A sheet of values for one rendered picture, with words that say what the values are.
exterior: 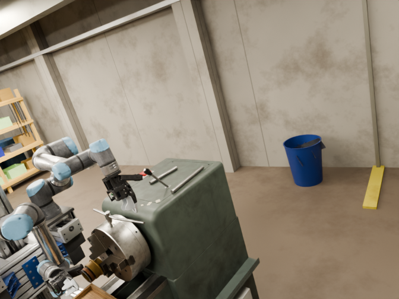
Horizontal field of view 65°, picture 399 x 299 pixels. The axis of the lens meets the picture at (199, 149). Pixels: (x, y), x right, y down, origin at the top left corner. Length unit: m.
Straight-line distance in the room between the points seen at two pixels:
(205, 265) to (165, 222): 0.42
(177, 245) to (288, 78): 2.90
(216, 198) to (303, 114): 2.55
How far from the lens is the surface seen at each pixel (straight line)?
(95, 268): 1.63
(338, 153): 4.28
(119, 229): 1.59
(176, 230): 1.63
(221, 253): 1.96
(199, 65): 4.35
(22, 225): 1.68
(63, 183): 2.15
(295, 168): 3.87
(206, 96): 4.41
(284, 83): 4.13
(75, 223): 2.14
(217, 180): 1.82
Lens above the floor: 1.94
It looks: 19 degrees down
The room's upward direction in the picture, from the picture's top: 16 degrees counter-clockwise
